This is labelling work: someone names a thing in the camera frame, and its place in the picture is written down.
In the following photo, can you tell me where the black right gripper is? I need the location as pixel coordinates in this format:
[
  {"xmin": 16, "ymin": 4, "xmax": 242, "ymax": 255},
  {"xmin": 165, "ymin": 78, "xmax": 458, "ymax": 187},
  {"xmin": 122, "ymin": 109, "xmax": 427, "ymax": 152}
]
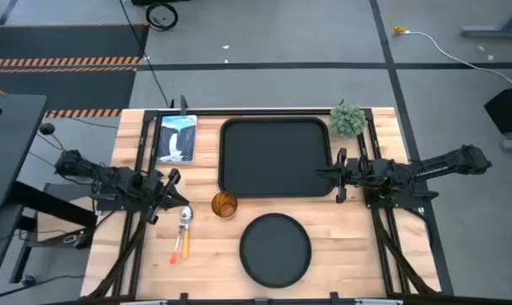
[{"xmin": 315, "ymin": 147, "xmax": 370, "ymax": 204}]

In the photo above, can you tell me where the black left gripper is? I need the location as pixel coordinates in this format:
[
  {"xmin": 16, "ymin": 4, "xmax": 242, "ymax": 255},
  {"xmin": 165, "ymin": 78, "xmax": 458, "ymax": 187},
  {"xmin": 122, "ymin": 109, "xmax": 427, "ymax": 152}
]
[{"xmin": 147, "ymin": 167, "xmax": 191, "ymax": 225}]

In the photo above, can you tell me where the metal spoon yellow handle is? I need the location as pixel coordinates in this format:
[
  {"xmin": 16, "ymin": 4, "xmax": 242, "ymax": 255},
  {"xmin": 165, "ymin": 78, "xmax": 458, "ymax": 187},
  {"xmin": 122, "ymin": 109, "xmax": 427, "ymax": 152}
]
[{"xmin": 180, "ymin": 205, "xmax": 194, "ymax": 260}]

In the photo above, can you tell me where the amber ribbed cup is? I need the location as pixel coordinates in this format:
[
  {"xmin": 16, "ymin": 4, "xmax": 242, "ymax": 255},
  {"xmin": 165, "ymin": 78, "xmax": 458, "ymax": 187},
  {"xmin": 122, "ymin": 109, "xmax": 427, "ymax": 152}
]
[{"xmin": 210, "ymin": 191, "xmax": 239, "ymax": 219}]

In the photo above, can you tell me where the black round plate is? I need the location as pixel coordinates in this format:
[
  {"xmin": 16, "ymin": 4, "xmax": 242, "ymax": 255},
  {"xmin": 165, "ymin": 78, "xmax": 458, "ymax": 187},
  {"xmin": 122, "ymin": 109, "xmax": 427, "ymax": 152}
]
[{"xmin": 238, "ymin": 212, "xmax": 313, "ymax": 290}]

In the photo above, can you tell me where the black rectangular tray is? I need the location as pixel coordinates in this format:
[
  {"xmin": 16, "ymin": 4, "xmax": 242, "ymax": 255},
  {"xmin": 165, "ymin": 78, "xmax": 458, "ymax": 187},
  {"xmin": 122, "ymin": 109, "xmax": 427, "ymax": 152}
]
[{"xmin": 217, "ymin": 116, "xmax": 336, "ymax": 199}]

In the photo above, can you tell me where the green artificial plant ball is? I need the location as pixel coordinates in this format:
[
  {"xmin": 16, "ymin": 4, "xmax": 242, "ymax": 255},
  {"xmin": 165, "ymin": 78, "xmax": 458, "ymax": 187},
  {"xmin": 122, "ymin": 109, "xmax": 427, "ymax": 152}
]
[{"xmin": 328, "ymin": 100, "xmax": 369, "ymax": 139}]

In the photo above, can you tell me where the black under-table support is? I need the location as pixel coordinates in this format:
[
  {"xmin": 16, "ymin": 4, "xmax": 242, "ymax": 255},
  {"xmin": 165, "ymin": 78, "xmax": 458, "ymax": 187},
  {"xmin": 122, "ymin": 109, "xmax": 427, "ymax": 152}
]
[{"xmin": 8, "ymin": 181, "xmax": 99, "ymax": 285}]

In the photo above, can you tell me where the black mat hazard stripe edge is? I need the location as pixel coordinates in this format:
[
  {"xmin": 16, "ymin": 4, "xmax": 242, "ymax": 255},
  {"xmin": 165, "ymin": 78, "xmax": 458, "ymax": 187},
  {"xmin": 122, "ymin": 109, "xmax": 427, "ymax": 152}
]
[
  {"xmin": 0, "ymin": 67, "xmax": 137, "ymax": 119},
  {"xmin": 0, "ymin": 23, "xmax": 150, "ymax": 71}
]

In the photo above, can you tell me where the black side desk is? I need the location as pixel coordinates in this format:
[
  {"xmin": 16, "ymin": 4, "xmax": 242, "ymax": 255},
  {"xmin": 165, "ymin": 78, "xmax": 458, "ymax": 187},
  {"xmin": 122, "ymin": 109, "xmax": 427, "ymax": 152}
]
[{"xmin": 0, "ymin": 92, "xmax": 48, "ymax": 208}]

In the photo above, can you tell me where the black angled stand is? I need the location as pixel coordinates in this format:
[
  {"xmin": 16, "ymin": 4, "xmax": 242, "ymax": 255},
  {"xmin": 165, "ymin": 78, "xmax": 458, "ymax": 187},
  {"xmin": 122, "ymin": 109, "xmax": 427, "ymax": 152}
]
[{"xmin": 483, "ymin": 86, "xmax": 512, "ymax": 136}]

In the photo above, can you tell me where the grey table leg bar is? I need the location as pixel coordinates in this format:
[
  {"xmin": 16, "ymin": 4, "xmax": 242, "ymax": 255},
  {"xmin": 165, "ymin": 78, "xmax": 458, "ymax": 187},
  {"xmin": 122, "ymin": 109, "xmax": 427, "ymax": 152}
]
[{"xmin": 459, "ymin": 3, "xmax": 512, "ymax": 40}]

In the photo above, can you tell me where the long black floor cable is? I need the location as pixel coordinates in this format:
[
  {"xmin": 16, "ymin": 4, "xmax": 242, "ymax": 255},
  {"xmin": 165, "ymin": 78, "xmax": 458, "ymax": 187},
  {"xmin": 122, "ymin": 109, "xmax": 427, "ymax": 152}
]
[{"xmin": 119, "ymin": 0, "xmax": 171, "ymax": 108}]

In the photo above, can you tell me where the yellow cable with plug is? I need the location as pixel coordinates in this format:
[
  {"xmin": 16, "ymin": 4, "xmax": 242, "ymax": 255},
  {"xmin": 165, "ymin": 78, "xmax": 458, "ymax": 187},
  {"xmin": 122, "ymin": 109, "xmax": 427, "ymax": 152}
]
[{"xmin": 390, "ymin": 0, "xmax": 408, "ymax": 35}]

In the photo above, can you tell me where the white floor cable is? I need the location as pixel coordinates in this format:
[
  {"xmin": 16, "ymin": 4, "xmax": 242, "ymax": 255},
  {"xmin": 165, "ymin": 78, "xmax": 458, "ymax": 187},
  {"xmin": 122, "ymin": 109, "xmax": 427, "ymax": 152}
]
[{"xmin": 403, "ymin": 30, "xmax": 512, "ymax": 88}]

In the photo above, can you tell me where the black coiled cable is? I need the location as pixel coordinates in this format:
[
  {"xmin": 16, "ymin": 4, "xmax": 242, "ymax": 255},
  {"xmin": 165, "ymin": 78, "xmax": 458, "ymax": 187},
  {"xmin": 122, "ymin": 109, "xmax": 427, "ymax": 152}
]
[{"xmin": 145, "ymin": 2, "xmax": 180, "ymax": 32}]

